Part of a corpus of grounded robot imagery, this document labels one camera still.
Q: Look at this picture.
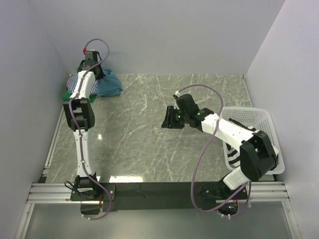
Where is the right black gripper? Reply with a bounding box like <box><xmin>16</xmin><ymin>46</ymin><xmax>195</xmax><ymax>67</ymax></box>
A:
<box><xmin>161</xmin><ymin>106</ymin><xmax>189</xmax><ymax>129</ymax></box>

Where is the teal blue tank top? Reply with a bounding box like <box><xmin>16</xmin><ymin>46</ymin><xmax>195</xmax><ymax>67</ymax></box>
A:
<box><xmin>95</xmin><ymin>68</ymin><xmax>124</xmax><ymax>97</ymax></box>

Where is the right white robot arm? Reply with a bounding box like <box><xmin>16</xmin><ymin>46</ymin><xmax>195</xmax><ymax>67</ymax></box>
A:
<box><xmin>161</xmin><ymin>92</ymin><xmax>279</xmax><ymax>199</ymax></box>

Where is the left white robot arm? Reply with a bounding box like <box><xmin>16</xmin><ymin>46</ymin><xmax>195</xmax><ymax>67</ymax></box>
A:
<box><xmin>63</xmin><ymin>48</ymin><xmax>104</xmax><ymax>201</ymax></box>

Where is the blue white striped folded top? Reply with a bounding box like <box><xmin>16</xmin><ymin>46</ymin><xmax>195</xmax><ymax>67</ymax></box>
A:
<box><xmin>66</xmin><ymin>74</ymin><xmax>97</xmax><ymax>95</ymax></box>

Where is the green folded top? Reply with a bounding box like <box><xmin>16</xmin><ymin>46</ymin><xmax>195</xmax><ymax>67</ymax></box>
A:
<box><xmin>62</xmin><ymin>89</ymin><xmax>96</xmax><ymax>103</ymax></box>

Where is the black white striped top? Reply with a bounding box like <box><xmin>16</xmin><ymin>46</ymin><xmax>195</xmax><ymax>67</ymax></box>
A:
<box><xmin>226</xmin><ymin>118</ymin><xmax>259</xmax><ymax>168</ymax></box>

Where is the black base crossbar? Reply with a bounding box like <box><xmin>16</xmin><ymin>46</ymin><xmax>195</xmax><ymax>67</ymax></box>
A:
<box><xmin>102</xmin><ymin>182</ymin><xmax>226</xmax><ymax>211</ymax></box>

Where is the white plastic laundry basket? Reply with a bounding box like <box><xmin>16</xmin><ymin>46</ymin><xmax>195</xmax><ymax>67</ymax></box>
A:
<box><xmin>221</xmin><ymin>107</ymin><xmax>285</xmax><ymax>175</ymax></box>

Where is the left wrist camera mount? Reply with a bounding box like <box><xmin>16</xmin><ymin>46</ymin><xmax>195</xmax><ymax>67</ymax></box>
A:
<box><xmin>83</xmin><ymin>47</ymin><xmax>95</xmax><ymax>53</ymax></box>

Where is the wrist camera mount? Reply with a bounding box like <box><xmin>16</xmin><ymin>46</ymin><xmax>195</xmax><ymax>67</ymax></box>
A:
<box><xmin>173</xmin><ymin>91</ymin><xmax>180</xmax><ymax>110</ymax></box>
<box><xmin>83</xmin><ymin>47</ymin><xmax>95</xmax><ymax>53</ymax></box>

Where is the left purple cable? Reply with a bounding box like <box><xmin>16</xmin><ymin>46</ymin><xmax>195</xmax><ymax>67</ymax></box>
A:
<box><xmin>68</xmin><ymin>38</ymin><xmax>112</xmax><ymax>221</ymax></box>

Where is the purple cable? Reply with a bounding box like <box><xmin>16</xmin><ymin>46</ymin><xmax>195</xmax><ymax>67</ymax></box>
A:
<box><xmin>68</xmin><ymin>38</ymin><xmax>112</xmax><ymax>221</ymax></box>
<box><xmin>175</xmin><ymin>84</ymin><xmax>251</xmax><ymax>218</ymax></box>

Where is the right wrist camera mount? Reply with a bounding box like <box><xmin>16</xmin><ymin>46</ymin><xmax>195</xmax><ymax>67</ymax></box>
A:
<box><xmin>173</xmin><ymin>91</ymin><xmax>180</xmax><ymax>110</ymax></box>

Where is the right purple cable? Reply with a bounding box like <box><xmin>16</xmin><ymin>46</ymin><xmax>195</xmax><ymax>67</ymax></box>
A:
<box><xmin>175</xmin><ymin>84</ymin><xmax>251</xmax><ymax>218</ymax></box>

